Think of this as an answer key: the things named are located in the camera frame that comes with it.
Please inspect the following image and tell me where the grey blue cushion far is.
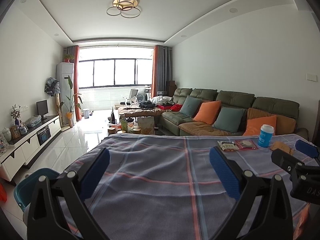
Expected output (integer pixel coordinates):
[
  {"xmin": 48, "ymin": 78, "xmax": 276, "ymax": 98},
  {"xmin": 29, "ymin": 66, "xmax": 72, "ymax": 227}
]
[{"xmin": 180, "ymin": 95, "xmax": 201, "ymax": 117}]

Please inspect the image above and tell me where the white standing air conditioner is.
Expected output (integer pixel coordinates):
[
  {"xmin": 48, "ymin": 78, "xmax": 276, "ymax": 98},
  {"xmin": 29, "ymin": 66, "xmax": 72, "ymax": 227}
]
[{"xmin": 56, "ymin": 62, "xmax": 74, "ymax": 125}]

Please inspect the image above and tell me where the large balcony window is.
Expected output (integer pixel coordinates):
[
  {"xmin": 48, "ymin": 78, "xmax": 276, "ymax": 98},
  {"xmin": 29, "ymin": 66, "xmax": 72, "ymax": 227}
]
[{"xmin": 78, "ymin": 59, "xmax": 152, "ymax": 88}]

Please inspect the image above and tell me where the orange grey right curtain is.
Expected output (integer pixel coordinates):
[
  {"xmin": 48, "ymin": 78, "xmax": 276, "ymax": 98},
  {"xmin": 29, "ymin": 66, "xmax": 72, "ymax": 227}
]
[{"xmin": 151, "ymin": 45, "xmax": 172, "ymax": 98}]

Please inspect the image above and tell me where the orange plastic bag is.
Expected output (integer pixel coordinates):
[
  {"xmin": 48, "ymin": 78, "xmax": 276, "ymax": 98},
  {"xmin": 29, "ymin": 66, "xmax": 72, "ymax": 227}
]
[{"xmin": 0, "ymin": 183, "xmax": 7, "ymax": 203}]

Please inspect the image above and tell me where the cluttered coffee table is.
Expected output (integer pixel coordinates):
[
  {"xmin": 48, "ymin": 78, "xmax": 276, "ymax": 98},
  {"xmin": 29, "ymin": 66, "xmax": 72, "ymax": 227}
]
[{"xmin": 109, "ymin": 106, "xmax": 165, "ymax": 135}]

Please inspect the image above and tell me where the tall green potted plant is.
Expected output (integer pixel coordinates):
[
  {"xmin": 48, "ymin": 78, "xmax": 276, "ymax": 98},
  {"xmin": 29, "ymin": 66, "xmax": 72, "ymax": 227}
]
[{"xmin": 60, "ymin": 75, "xmax": 82, "ymax": 128}]

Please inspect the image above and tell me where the olive green sectional sofa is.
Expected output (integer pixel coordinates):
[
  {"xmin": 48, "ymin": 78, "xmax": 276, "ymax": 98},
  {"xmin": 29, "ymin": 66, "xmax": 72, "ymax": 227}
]
[{"xmin": 159, "ymin": 88, "xmax": 309, "ymax": 139}]

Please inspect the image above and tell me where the orange cushion far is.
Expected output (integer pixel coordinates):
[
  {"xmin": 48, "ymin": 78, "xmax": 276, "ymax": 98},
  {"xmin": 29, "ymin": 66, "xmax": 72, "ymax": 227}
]
[{"xmin": 193, "ymin": 101, "xmax": 221, "ymax": 125}]

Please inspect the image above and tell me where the orange cushion near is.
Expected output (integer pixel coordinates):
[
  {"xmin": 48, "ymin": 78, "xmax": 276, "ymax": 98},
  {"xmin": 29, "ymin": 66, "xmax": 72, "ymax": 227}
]
[{"xmin": 243, "ymin": 115, "xmax": 277, "ymax": 136}]

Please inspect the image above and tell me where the teal trash bin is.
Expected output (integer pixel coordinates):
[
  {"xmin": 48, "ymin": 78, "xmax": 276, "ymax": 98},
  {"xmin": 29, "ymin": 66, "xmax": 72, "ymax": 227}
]
[{"xmin": 14, "ymin": 167, "xmax": 60, "ymax": 212}]

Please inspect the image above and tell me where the brown paper packet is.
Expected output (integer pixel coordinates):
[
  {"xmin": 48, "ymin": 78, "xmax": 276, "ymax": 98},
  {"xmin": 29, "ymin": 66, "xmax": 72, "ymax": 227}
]
[{"xmin": 270, "ymin": 141, "xmax": 294, "ymax": 155}]

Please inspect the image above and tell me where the orange grey curtain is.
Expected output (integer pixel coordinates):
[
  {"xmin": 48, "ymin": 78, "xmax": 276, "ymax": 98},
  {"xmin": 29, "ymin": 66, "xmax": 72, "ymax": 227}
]
[
  {"xmin": 63, "ymin": 46, "xmax": 82, "ymax": 121},
  {"xmin": 151, "ymin": 45, "xmax": 172, "ymax": 98}
]

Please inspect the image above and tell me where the blue vase plant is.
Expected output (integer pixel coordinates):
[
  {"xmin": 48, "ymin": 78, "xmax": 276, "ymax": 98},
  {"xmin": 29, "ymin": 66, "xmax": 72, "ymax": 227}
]
[{"xmin": 10, "ymin": 105, "xmax": 21, "ymax": 126}]

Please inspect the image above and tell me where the white TV cabinet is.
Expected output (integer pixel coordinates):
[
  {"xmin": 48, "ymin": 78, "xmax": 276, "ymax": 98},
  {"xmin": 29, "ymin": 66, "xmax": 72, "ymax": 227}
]
[{"xmin": 1, "ymin": 115, "xmax": 61, "ymax": 181}]

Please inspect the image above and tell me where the black small monitor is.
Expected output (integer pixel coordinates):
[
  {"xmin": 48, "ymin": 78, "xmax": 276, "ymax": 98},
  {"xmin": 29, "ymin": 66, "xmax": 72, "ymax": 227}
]
[{"xmin": 36, "ymin": 100, "xmax": 48, "ymax": 120}]

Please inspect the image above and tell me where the blue white lidded cup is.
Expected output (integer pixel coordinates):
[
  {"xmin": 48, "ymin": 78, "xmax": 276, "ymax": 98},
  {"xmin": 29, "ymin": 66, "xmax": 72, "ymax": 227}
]
[{"xmin": 258, "ymin": 124, "xmax": 274, "ymax": 147}]

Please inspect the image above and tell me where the white snack packet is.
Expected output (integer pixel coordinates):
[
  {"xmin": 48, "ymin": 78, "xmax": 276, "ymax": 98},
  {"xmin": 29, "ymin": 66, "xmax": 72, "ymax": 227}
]
[{"xmin": 217, "ymin": 141, "xmax": 239, "ymax": 151}]

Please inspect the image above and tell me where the red snack packet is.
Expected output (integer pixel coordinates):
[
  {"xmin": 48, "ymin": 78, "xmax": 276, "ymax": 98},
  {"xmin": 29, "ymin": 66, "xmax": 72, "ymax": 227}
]
[{"xmin": 235, "ymin": 140, "xmax": 258, "ymax": 150}]

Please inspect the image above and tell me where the grey blue cushion near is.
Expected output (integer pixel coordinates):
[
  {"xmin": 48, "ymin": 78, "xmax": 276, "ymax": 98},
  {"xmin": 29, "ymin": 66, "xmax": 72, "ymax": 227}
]
[{"xmin": 212, "ymin": 107, "xmax": 245, "ymax": 133}]

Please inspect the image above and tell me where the orange cushion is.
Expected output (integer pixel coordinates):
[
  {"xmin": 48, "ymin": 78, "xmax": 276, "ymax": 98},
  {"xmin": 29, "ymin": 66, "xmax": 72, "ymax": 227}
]
[
  {"xmin": 193, "ymin": 101, "xmax": 221, "ymax": 125},
  {"xmin": 243, "ymin": 115, "xmax": 277, "ymax": 136}
]

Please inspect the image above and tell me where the grey plaid tablecloth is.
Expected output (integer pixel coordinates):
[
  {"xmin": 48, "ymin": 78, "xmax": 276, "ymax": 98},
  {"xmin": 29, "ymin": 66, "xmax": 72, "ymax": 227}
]
[{"xmin": 56, "ymin": 132, "xmax": 320, "ymax": 240}]

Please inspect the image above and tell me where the grey blue cushion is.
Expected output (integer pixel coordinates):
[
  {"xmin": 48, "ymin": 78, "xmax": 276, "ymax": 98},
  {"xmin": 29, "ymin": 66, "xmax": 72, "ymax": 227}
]
[
  {"xmin": 180, "ymin": 95, "xmax": 201, "ymax": 117},
  {"xmin": 212, "ymin": 107, "xmax": 245, "ymax": 133}
]

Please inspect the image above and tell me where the white small trash can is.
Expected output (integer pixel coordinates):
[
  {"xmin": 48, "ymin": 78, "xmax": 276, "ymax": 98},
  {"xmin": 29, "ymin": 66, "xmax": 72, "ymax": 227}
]
[{"xmin": 82, "ymin": 108, "xmax": 90, "ymax": 119}]

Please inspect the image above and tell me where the orange grey left curtain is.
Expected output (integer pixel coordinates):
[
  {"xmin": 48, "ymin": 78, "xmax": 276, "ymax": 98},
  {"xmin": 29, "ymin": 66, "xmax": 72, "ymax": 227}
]
[{"xmin": 63, "ymin": 46, "xmax": 82, "ymax": 121}]

